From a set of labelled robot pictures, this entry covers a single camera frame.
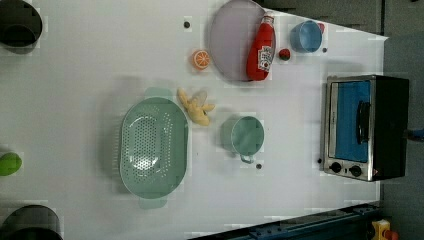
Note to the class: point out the red plush ketchup bottle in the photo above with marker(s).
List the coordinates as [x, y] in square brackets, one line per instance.
[260, 56]

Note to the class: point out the grey round plate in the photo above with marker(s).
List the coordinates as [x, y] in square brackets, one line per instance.
[232, 32]

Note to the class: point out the yellow red clamp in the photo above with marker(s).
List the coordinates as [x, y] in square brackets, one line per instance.
[383, 231]

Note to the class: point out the yellow toy banana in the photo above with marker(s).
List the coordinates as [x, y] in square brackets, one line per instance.
[196, 106]

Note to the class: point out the red toy strawberry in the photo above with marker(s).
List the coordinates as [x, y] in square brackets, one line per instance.
[284, 54]

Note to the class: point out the black cylinder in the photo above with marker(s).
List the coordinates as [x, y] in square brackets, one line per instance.
[20, 23]
[31, 222]

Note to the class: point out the blue cup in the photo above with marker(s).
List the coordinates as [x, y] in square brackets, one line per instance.
[306, 37]

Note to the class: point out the green round object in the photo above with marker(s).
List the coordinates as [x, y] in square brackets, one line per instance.
[10, 163]

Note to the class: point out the red toy behind cup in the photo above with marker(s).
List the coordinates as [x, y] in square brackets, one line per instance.
[322, 27]

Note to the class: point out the green perforated colander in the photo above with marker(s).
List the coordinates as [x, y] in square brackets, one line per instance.
[153, 156]

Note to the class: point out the orange slice toy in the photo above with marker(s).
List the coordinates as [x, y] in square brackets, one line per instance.
[200, 59]

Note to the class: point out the silver toaster oven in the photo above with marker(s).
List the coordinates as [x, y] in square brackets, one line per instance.
[365, 120]

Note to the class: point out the green mug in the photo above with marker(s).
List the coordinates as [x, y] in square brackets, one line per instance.
[243, 135]

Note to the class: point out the black cylinder upper left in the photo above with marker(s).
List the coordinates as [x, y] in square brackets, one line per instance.
[20, 23]

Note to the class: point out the black cylinder lower left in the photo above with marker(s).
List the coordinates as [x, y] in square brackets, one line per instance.
[31, 222]

